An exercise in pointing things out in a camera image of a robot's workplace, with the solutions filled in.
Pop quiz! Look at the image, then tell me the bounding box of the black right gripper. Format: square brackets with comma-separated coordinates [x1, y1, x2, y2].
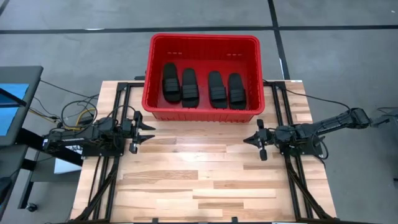
[243, 119, 278, 162]

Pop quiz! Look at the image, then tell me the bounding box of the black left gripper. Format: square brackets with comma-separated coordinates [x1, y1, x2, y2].
[129, 111, 156, 156]

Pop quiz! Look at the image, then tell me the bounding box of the black rubber slide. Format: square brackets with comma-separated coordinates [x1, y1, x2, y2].
[228, 73, 248, 111]
[162, 62, 182, 104]
[181, 68, 200, 109]
[208, 70, 228, 110]

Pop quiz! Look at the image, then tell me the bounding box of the red plastic bin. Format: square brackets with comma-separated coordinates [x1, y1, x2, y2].
[141, 32, 266, 123]

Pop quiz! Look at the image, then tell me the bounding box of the white paper box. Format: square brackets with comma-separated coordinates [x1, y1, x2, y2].
[53, 144, 87, 174]

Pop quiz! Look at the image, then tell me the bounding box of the black cart beam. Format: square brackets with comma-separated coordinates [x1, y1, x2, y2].
[15, 127, 84, 167]

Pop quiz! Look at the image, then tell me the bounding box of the black cart leg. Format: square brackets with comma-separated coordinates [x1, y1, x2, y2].
[17, 158, 35, 210]

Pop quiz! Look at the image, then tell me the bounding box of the grey stand leg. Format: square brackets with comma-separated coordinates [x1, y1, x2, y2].
[371, 107, 398, 127]

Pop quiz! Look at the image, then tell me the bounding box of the grey cart panel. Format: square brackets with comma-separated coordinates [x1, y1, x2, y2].
[0, 144, 29, 215]

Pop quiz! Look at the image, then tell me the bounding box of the grey monitor with blue screen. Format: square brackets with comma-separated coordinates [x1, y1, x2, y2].
[0, 65, 44, 147]

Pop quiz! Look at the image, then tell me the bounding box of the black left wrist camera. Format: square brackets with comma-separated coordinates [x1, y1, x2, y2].
[120, 119, 133, 136]

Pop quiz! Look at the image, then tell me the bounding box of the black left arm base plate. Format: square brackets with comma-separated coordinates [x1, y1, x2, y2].
[81, 144, 126, 157]

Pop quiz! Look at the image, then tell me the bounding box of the black aluminium table frame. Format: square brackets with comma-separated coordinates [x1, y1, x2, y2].
[70, 81, 338, 224]

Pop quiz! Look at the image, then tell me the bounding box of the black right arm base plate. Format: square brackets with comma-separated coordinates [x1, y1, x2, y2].
[277, 130, 323, 156]

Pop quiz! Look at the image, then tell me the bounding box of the yellow cable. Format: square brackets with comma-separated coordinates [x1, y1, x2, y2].
[29, 107, 96, 131]

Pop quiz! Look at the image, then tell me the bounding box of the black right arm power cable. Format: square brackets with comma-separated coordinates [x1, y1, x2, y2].
[262, 79, 352, 110]

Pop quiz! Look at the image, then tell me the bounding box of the black right arm cable loop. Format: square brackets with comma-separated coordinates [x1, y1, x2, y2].
[310, 133, 330, 160]

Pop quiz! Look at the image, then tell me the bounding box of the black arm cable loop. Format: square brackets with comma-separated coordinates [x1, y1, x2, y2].
[60, 99, 137, 131]
[310, 133, 330, 160]

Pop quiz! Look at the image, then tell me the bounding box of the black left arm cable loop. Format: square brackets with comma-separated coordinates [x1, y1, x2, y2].
[60, 99, 137, 131]

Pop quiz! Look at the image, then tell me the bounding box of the thin black floor cable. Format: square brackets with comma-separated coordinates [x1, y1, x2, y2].
[39, 79, 100, 100]

